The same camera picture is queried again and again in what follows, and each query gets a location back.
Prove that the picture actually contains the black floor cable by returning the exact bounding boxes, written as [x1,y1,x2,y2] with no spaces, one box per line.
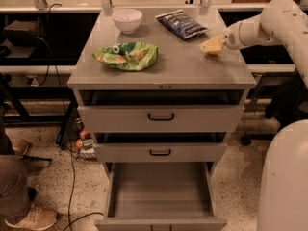
[62,146,105,231]

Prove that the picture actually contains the tan sneaker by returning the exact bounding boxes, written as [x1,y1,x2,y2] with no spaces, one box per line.
[13,140,29,156]
[5,206,58,231]

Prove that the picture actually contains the person leg grey trousers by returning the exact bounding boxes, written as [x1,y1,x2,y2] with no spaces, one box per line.
[0,118,31,224]

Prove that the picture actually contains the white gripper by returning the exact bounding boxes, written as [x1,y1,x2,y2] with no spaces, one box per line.
[199,22,244,53]

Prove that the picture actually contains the bottom grey open drawer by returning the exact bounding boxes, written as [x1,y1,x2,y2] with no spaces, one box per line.
[95,162,227,231]

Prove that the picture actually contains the green snack bag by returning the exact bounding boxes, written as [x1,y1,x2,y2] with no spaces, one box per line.
[92,42,158,71]

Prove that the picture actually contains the tan sneaker front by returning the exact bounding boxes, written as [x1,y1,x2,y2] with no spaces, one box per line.
[5,206,58,231]

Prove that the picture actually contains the middle grey drawer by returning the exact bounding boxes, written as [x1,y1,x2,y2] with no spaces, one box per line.
[94,133,226,163]

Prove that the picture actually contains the tan sneaker rear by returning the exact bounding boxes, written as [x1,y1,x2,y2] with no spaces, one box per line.
[13,140,29,156]

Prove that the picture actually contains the top grey drawer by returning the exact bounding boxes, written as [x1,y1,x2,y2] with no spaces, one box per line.
[78,90,244,133]

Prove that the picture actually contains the black office chair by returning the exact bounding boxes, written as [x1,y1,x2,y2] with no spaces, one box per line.
[265,77,308,130]

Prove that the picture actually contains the grey metal drawer cabinet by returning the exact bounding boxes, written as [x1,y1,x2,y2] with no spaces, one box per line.
[67,7,257,231]

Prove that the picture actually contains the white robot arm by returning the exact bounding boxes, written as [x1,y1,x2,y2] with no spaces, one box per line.
[200,0,308,231]

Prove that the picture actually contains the dark blue chip bag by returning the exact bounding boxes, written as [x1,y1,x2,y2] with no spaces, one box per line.
[156,10,209,40]

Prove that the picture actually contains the dark box on shelf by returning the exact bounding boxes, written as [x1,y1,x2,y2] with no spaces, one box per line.
[3,20,40,47]

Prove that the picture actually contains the white ceramic bowl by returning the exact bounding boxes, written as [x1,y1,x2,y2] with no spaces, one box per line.
[112,9,142,34]

